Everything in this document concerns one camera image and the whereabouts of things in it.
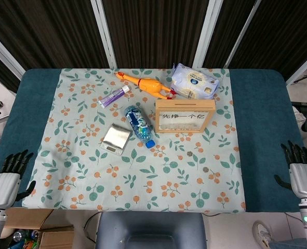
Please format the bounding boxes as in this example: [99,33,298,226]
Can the yellow rubber chicken toy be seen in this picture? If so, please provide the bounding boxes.
[114,71,177,101]

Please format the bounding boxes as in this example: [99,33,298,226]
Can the blue capped water bottle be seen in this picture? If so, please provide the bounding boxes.
[124,105,156,149]

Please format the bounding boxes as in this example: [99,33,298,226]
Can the colourful snack packets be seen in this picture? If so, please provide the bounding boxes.
[11,229,44,249]

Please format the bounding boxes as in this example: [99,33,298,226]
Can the black and silver right hand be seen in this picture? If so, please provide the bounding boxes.
[274,140,307,200]

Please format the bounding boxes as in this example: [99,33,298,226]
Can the purple toothpaste tube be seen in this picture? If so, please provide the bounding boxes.
[98,86,131,109]

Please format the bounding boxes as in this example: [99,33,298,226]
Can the teal table cover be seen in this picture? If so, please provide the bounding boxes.
[0,67,307,208]

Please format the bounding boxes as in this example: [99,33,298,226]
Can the silver digital pocket scale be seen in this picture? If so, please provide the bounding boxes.
[99,123,133,156]

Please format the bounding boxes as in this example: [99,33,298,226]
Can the blue jeans leg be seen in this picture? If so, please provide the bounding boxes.
[269,237,307,249]

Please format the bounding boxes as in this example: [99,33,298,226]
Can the closed cardboard box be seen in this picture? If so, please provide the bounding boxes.
[38,226,75,249]

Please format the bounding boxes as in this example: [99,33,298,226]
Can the pale blue tissue pack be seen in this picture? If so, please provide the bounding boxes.
[170,63,219,101]

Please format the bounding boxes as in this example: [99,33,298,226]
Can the white sneaker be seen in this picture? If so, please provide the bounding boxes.
[252,220,273,249]

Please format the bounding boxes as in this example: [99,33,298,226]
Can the black and silver left hand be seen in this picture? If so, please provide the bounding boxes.
[0,149,36,210]

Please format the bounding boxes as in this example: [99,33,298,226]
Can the floral print tablecloth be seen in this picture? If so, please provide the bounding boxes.
[22,67,247,215]

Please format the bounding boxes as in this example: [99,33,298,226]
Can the open cardboard box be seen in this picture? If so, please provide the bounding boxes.
[0,207,55,239]

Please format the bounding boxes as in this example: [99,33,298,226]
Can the wooden frame money box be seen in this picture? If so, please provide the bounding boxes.
[154,98,217,134]

